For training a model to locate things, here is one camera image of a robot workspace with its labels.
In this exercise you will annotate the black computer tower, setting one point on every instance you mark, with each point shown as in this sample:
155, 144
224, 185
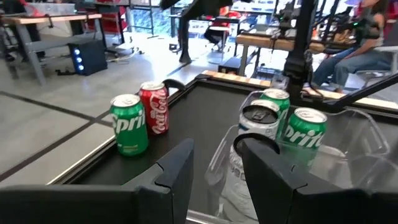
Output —
93, 59

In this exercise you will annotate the red Coca-Cola can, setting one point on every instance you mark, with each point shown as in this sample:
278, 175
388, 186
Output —
157, 109

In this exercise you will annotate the black floor stand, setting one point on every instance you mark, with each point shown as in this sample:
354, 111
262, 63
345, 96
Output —
185, 37

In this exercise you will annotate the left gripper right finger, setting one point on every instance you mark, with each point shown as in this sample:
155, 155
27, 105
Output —
280, 193

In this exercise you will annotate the clear storage box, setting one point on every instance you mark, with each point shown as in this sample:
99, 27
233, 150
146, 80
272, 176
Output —
49, 8

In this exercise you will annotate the grey chair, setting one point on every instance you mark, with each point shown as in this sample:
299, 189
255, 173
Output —
385, 49

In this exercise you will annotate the wooden-top workbench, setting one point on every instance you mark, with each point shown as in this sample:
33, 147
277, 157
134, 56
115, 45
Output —
258, 40
46, 19

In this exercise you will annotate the green Sprite can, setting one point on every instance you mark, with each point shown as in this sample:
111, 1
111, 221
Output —
281, 104
306, 133
129, 133

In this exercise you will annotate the clear plastic bin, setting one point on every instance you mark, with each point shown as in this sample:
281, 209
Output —
217, 161
357, 149

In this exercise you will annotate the black frame strut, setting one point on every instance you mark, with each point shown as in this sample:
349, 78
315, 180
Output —
360, 91

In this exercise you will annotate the black crate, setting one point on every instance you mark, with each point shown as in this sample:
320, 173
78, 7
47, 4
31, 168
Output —
230, 65

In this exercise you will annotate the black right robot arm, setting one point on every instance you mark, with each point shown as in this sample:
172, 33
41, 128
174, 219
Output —
298, 62

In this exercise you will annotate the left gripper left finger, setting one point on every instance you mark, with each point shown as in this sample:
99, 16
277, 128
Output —
168, 199

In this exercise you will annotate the person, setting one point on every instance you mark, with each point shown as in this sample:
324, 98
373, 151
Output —
214, 35
357, 59

